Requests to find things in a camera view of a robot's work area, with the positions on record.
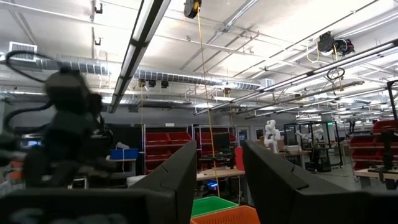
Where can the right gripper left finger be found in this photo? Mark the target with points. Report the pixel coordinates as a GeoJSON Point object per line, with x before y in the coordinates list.
{"type": "Point", "coordinates": [168, 193]}

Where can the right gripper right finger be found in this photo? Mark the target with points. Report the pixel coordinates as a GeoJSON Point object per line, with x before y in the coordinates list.
{"type": "Point", "coordinates": [280, 193]}

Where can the green plastic basket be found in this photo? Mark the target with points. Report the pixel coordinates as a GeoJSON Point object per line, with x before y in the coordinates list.
{"type": "Point", "coordinates": [211, 204]}

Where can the orange plastic basket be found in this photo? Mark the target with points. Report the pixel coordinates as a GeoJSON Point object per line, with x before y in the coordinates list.
{"type": "Point", "coordinates": [230, 216]}

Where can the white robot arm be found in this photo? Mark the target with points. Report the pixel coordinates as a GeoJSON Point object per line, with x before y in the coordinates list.
{"type": "Point", "coordinates": [272, 135]}
{"type": "Point", "coordinates": [311, 135]}

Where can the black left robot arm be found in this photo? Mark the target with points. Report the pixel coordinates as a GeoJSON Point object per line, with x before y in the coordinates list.
{"type": "Point", "coordinates": [68, 130]}

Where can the red bin storage rack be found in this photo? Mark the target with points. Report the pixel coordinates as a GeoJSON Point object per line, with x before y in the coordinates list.
{"type": "Point", "coordinates": [168, 146]}
{"type": "Point", "coordinates": [214, 146]}
{"type": "Point", "coordinates": [363, 149]}

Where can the red cylinder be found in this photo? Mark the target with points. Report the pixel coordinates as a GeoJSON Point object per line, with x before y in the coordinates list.
{"type": "Point", "coordinates": [239, 158]}

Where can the wooden workbench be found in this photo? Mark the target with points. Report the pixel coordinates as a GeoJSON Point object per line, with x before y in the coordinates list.
{"type": "Point", "coordinates": [217, 173]}

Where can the blue storage bin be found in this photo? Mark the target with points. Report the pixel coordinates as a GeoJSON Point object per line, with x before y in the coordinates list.
{"type": "Point", "coordinates": [124, 154]}

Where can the black metal stand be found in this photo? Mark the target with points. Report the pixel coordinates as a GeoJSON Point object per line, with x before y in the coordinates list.
{"type": "Point", "coordinates": [388, 155]}

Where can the long ceiling light fixture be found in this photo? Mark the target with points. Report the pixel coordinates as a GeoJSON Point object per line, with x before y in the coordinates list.
{"type": "Point", "coordinates": [136, 49]}
{"type": "Point", "coordinates": [311, 77]}

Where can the white ceiling vent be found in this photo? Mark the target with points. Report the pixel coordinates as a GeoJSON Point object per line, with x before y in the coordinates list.
{"type": "Point", "coordinates": [22, 50]}

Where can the black frame workstation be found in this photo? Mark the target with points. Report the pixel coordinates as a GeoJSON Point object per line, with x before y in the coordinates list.
{"type": "Point", "coordinates": [323, 149]}

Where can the silver flexible air duct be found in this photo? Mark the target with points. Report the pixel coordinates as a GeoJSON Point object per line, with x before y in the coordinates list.
{"type": "Point", "coordinates": [174, 77]}

